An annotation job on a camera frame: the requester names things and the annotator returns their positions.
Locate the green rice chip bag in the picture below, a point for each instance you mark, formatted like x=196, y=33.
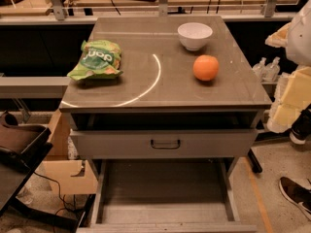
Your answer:
x=101, y=59

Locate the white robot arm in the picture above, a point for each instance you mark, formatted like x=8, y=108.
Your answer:
x=293, y=91

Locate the grey drawer cabinet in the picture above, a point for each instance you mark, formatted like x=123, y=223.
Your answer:
x=157, y=89

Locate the open grey middle drawer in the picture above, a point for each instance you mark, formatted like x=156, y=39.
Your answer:
x=164, y=196

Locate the orange fruit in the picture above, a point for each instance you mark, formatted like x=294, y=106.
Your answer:
x=205, y=67

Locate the white ceramic bowl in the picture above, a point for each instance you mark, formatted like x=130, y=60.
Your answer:
x=194, y=35

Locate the clear plastic bottle left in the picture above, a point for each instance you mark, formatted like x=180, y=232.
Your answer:
x=259, y=67

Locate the clear plastic bottle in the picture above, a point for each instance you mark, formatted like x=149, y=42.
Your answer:
x=271, y=70
x=259, y=67

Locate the cardboard box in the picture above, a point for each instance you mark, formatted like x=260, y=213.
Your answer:
x=69, y=175

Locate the clear plastic bottle right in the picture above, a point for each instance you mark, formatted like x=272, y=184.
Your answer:
x=271, y=70

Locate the dark tray cart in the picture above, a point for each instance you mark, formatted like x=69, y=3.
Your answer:
x=22, y=149

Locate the black white sneaker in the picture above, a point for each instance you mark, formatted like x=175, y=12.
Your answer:
x=297, y=195

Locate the grey upper drawer with handle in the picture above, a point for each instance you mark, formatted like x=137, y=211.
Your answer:
x=149, y=144

